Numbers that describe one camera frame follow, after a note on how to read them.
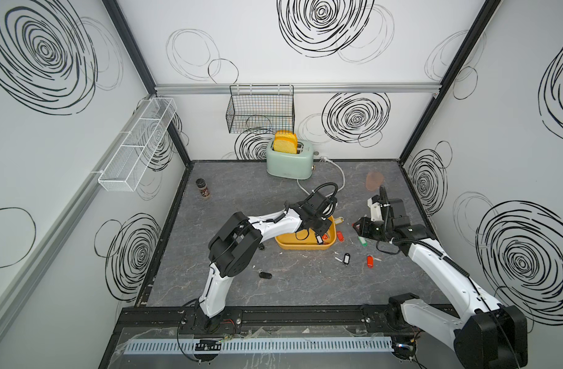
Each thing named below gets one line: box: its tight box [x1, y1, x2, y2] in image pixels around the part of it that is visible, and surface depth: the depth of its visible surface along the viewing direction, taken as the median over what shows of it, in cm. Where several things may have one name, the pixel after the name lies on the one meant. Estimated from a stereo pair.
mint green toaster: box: [266, 140, 316, 181], surface depth 107 cm
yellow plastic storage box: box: [275, 215, 337, 251], surface depth 90 cm
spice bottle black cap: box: [195, 177, 211, 200], surface depth 102 cm
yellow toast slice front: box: [273, 133, 298, 155], surface depth 104 cm
